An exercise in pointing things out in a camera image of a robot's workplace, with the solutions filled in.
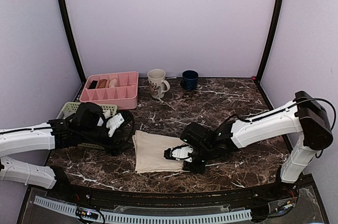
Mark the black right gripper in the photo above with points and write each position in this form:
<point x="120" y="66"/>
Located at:
<point x="199" y="169"/>

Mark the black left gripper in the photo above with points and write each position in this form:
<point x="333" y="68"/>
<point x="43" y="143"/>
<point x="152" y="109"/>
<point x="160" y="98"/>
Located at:
<point x="117" y="150"/>

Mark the beige boxer underwear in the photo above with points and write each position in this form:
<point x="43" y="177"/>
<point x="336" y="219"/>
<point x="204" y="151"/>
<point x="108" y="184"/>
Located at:
<point x="149" y="151"/>

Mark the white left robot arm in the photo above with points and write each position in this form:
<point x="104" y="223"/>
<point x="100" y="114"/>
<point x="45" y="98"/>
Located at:
<point x="31" y="139"/>

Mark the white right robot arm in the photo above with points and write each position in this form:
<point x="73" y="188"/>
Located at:
<point x="303" y="115"/>

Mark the green plastic laundry basket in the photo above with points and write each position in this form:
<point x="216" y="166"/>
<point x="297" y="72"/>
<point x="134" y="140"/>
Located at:
<point x="102" y="122"/>

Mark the black rolled item in tray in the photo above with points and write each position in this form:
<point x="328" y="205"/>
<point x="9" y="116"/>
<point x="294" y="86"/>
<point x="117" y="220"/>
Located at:
<point x="93" y="85"/>

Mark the brown rolled item in tray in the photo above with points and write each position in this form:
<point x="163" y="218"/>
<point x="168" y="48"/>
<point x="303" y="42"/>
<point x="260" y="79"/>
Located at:
<point x="102" y="83"/>

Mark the dark blue mug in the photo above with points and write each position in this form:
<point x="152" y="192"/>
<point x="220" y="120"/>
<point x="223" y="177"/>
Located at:
<point x="189" y="80"/>

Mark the beige rolled item in tray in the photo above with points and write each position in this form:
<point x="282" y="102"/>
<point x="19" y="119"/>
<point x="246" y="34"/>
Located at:
<point x="113" y="83"/>

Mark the pink divided organizer tray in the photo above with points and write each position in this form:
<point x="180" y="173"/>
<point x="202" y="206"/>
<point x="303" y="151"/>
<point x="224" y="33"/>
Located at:
<point x="125" y="97"/>

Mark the cream floral mug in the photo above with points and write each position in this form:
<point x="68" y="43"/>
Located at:
<point x="158" y="84"/>

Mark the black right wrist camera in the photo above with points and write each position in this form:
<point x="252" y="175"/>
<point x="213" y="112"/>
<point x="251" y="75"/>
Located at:
<point x="195" y="134"/>

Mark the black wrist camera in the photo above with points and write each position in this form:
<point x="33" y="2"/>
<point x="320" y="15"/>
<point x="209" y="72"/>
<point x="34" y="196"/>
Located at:
<point x="87" y="115"/>
<point x="195" y="134"/>

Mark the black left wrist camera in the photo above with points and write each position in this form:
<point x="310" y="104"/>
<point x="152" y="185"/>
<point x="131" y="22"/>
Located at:
<point x="87" y="115"/>

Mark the white slotted cable duct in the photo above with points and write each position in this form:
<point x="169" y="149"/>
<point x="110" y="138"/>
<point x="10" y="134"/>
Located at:
<point x="92" y="215"/>

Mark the left black frame post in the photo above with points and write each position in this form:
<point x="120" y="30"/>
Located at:
<point x="71" y="41"/>

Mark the black frame post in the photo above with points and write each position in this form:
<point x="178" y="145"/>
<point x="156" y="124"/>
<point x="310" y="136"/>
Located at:
<point x="71" y="41"/>
<point x="269" y="40"/>

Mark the right black frame post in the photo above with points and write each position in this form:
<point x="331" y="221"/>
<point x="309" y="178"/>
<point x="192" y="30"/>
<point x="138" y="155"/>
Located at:
<point x="269" y="40"/>

